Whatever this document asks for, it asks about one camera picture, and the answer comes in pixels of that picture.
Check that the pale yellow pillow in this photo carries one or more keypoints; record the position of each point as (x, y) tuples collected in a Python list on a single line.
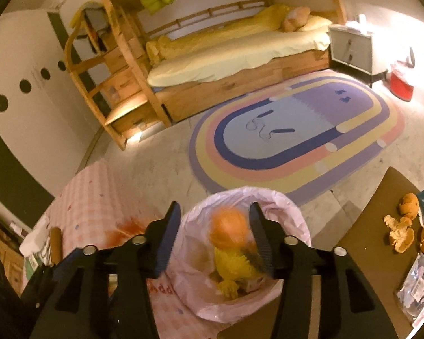
[(316, 23)]

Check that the red bag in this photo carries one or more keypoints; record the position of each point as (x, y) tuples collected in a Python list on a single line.
[(402, 81)]

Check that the dark green board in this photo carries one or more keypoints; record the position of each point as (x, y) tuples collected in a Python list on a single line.
[(7, 169)]

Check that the orange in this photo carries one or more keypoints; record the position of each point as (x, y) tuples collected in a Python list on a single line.
[(229, 229)]

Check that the white nightstand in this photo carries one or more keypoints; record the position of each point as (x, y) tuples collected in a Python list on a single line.
[(353, 51)]

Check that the white blue milk carton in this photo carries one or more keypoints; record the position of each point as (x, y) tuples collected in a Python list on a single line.
[(33, 243)]

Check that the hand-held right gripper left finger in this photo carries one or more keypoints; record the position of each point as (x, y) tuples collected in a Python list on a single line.
[(169, 247)]

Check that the tissue pack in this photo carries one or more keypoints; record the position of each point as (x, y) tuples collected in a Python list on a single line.
[(357, 23)]

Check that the brown plush toy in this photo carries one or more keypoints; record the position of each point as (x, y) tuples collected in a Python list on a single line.
[(296, 17)]

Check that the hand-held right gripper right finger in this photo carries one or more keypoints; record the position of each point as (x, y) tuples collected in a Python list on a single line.
[(259, 243)]

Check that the yellow blanket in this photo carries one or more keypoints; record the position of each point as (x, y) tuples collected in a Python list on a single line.
[(215, 35)]

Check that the white wardrobe with round holes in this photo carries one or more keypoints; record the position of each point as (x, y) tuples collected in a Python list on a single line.
[(28, 95)]

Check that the pastel rainbow rug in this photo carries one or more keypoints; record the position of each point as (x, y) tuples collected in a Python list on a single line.
[(296, 130)]

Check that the clear plastic package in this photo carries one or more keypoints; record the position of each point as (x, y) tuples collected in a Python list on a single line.
[(417, 286)]

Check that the pale yellow bed sheet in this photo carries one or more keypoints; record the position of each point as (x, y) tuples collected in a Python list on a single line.
[(240, 58)]

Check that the wooden stair drawers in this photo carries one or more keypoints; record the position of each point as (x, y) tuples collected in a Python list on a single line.
[(123, 91)]

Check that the yellow foam fruit net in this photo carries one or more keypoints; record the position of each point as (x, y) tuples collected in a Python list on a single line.
[(233, 268)]

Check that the wooden bunk bed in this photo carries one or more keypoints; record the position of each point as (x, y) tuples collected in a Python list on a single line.
[(215, 88)]

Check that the table with pink checked cloth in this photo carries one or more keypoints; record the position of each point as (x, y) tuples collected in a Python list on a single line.
[(92, 197)]

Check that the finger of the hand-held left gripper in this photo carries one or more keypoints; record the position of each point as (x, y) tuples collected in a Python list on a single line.
[(64, 259)]

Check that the brown side table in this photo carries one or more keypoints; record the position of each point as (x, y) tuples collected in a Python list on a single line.
[(374, 247)]

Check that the grey yellow clothing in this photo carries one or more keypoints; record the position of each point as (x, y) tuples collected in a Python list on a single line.
[(90, 19)]

